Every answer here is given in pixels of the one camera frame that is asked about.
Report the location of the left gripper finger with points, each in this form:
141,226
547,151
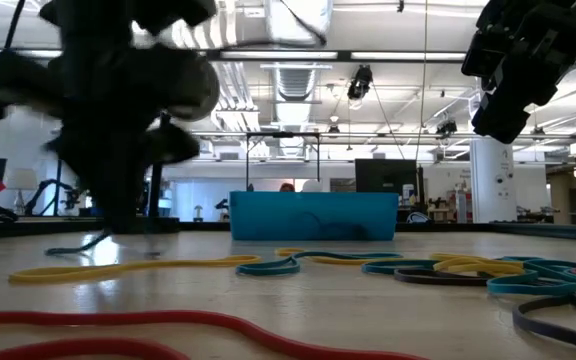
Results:
88,195
120,195

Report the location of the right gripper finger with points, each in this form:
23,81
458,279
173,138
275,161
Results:
500,120
528,85

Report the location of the teal rubber band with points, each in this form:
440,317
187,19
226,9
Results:
383,267
268,270
73,249

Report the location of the long yellow rubber band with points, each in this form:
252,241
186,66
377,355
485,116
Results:
68,272

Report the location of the long red rubber band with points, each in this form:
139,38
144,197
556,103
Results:
193,316

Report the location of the blue rubber band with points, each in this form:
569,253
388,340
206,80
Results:
528,286

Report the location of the thin black rubber band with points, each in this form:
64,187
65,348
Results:
438,280

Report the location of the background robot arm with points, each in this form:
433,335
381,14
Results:
48,192

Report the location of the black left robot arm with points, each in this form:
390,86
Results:
8,80

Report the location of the teal plastic bin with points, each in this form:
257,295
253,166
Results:
313,215

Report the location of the white round pillar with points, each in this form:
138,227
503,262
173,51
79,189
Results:
493,180

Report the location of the white shade table lamp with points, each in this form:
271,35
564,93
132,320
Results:
20,180

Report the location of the black desk lamp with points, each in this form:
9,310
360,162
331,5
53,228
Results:
203,90

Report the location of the cluttered background shelf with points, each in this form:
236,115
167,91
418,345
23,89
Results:
450,207

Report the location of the person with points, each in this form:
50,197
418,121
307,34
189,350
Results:
287,187

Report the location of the white round object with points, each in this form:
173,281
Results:
312,186

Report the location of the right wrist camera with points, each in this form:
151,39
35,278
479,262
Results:
480,55

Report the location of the hanging overhead camera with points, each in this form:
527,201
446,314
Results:
360,82

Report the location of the black background rig frame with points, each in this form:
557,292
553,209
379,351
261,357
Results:
283,135

